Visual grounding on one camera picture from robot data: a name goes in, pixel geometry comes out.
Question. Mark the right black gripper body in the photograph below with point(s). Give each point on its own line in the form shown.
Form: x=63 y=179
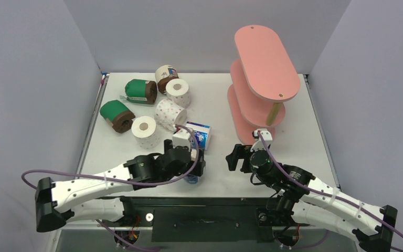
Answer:
x=241 y=157

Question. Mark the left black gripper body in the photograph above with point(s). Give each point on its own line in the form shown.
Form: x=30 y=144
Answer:
x=183 y=171

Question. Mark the blue paper roll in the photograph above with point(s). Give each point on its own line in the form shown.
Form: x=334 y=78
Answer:
x=191 y=179

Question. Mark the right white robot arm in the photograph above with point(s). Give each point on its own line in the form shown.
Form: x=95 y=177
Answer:
x=302 y=198

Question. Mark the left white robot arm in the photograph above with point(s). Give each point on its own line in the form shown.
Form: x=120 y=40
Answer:
x=60 y=202

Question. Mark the pink three-tier shelf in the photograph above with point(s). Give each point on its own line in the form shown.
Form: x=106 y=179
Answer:
x=263 y=79

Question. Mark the floral white paper roll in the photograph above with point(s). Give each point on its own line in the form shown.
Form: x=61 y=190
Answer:
x=168 y=114

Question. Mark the near green brown roll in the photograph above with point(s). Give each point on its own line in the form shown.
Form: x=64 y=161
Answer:
x=117 y=115

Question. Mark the green brown roll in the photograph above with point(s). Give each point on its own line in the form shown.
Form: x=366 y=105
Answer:
x=140 y=91
x=117 y=115

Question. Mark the upright floral paper roll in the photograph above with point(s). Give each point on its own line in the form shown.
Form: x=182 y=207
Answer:
x=177 y=90

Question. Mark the far green brown roll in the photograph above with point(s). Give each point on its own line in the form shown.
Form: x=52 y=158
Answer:
x=140 y=91

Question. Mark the beige brown paper roll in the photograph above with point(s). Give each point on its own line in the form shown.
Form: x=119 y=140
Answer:
x=163 y=75

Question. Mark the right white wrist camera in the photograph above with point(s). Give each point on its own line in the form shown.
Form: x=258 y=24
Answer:
x=263 y=139

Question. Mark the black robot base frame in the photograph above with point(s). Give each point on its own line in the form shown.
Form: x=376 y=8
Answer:
x=200 y=219

